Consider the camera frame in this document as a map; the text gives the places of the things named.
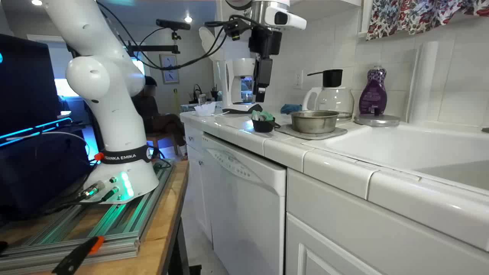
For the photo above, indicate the dark computer monitor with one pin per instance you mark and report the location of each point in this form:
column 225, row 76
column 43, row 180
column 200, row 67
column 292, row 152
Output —
column 25, row 82

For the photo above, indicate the aluminium profile base frame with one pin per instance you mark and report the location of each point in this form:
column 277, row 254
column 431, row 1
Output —
column 116, row 224

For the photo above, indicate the grey mat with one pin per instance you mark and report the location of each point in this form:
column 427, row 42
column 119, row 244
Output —
column 311, row 135

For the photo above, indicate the blue cloth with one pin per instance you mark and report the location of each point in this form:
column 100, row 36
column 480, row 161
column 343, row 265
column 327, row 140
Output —
column 291, row 109

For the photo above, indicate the black measuring cup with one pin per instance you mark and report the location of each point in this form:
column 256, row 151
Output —
column 332, row 79

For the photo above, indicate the white panelled base cabinet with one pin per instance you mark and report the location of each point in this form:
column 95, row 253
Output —
column 387, row 235

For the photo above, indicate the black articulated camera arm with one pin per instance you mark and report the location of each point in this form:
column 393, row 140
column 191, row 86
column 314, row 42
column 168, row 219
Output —
column 155, row 50

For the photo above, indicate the narrow white base cabinet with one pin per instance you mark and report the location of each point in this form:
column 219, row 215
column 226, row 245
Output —
column 196, row 173

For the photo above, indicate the white wall cabinet chrome knobs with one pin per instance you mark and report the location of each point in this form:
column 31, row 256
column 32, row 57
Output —
column 326, row 8

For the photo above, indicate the black stereo camera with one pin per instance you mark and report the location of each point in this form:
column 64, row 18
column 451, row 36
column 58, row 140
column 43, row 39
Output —
column 173, row 24

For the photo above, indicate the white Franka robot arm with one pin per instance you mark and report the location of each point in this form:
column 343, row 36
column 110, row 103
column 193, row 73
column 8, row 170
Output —
column 116, row 117

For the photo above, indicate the white sink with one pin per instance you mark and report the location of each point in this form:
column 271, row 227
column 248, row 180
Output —
column 422, row 154

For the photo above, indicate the grey metal lid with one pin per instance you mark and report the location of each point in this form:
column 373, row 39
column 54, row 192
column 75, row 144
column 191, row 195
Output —
column 378, row 120

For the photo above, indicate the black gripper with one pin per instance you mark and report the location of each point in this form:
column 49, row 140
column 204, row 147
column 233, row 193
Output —
column 265, row 41

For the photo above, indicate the framed wall picture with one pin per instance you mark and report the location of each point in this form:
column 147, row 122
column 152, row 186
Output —
column 170, row 70

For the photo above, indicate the seated person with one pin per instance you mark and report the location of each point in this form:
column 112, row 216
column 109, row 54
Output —
column 155, row 120

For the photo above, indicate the wooden table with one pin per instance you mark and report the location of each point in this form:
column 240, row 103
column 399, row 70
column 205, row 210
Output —
column 162, row 230

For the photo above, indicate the green cloth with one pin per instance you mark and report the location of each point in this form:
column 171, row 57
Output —
column 262, row 117

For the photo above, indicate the metal bowl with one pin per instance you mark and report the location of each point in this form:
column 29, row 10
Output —
column 314, row 123

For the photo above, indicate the dark equipment box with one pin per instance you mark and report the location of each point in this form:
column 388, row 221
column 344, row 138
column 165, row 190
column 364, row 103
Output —
column 35, row 173

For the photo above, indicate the purple soap bottle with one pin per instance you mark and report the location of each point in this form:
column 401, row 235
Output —
column 373, row 97

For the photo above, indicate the white paper bowl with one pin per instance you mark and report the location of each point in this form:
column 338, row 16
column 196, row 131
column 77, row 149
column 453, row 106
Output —
column 205, row 109

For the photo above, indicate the white dishwasher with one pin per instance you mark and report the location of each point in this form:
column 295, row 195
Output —
column 245, row 204

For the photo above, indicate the floral curtain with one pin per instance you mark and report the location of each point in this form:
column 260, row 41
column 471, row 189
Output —
column 407, row 18

